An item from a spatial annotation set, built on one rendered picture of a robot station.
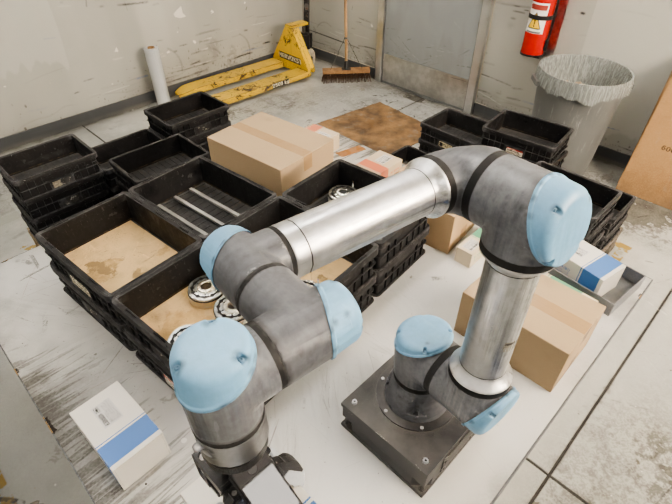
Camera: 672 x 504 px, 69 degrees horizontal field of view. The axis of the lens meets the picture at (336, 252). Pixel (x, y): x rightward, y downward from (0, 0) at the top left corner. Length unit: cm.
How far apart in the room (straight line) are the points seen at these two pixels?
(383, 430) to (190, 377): 77
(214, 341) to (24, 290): 143
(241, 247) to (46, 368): 107
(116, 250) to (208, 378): 124
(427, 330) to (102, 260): 101
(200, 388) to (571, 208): 50
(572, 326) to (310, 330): 98
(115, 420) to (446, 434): 74
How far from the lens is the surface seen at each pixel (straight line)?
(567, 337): 134
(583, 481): 217
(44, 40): 436
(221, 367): 43
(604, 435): 231
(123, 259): 160
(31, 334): 168
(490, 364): 90
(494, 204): 71
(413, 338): 101
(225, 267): 56
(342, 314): 49
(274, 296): 50
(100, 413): 130
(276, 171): 177
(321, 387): 132
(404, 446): 113
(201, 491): 74
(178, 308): 139
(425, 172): 72
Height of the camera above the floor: 180
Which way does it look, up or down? 41 degrees down
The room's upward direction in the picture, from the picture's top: straight up
